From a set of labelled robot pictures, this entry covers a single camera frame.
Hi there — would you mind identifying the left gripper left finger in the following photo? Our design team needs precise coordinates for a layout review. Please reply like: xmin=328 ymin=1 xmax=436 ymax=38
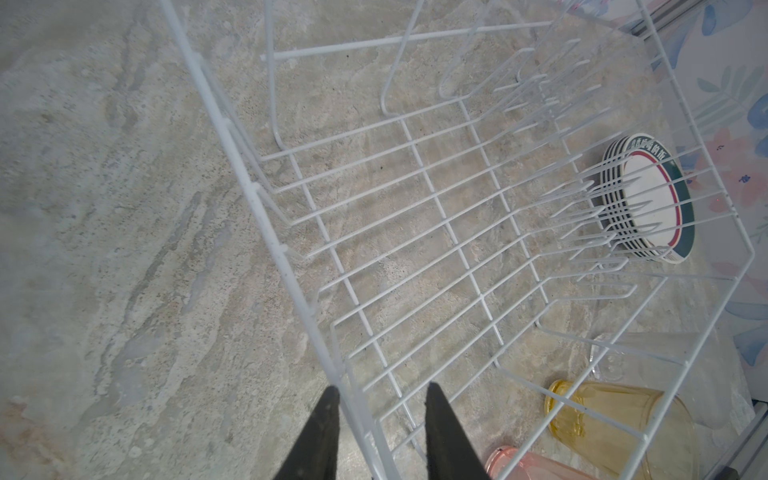
xmin=274 ymin=385 xmax=340 ymax=480

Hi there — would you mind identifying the white wire dish rack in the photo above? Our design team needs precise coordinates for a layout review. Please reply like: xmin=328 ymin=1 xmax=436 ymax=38
xmin=161 ymin=1 xmax=760 ymax=479

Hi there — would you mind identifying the clear glass cup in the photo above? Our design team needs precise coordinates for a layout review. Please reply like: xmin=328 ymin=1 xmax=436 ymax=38
xmin=588 ymin=332 xmax=698 ymax=390

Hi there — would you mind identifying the yellow glass cup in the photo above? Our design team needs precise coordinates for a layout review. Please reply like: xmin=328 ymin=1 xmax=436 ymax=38
xmin=549 ymin=381 xmax=699 ymax=479

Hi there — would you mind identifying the pink glass cup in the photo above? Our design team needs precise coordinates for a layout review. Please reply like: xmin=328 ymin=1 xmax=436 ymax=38
xmin=485 ymin=446 xmax=594 ymax=480

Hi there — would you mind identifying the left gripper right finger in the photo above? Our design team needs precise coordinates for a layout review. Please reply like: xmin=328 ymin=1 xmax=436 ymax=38
xmin=425 ymin=382 xmax=490 ymax=480

